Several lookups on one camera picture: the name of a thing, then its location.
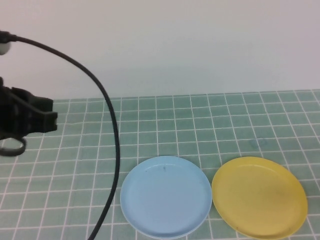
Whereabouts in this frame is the black camera cable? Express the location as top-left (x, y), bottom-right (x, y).
top-left (0, 30), bottom-right (122, 240)

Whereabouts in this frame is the yellow plastic plate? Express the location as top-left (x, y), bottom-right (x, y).
top-left (211, 156), bottom-right (309, 240)

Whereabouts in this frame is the green checked tablecloth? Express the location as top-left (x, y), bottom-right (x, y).
top-left (0, 89), bottom-right (320, 240)

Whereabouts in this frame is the black strap loop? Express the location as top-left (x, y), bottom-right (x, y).
top-left (0, 137), bottom-right (28, 158)

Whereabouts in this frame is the white plastic plate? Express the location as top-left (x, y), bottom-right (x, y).
top-left (124, 214), bottom-right (208, 239)

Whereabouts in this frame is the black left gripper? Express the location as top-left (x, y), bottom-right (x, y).
top-left (0, 76), bottom-right (59, 141)

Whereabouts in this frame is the light blue plastic plate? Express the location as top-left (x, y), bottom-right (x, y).
top-left (119, 155), bottom-right (213, 238)

